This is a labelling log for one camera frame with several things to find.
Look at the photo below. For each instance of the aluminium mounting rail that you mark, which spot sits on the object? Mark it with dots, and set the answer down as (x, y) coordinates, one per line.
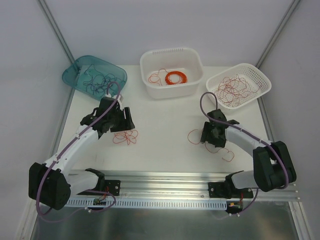
(164, 185)

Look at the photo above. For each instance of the white slotted cable duct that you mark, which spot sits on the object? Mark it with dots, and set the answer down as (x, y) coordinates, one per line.
(176, 204)

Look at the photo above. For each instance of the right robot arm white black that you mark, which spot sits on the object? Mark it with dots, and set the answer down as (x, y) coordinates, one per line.
(272, 164)

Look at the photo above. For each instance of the white perforated plastic basket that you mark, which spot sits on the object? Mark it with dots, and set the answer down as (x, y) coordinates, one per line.
(238, 86)

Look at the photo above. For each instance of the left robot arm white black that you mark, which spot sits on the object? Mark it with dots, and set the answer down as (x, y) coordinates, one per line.
(51, 184)

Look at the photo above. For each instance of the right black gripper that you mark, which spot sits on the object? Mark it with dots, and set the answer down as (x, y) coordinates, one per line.
(208, 132)

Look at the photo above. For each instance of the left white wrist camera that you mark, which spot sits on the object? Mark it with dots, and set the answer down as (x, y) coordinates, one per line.
(119, 98)

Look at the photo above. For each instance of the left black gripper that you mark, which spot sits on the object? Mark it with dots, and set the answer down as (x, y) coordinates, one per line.
(122, 122)

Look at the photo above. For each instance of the ball of wires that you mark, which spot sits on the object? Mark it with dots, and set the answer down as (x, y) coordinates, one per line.
(128, 137)

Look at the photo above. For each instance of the teal transparent plastic bin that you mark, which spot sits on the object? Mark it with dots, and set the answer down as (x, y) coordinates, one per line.
(95, 77)

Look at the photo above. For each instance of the white solid plastic tub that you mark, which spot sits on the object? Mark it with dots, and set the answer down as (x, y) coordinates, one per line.
(171, 72)

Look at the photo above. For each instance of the left aluminium frame post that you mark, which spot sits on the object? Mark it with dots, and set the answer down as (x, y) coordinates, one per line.
(46, 105)

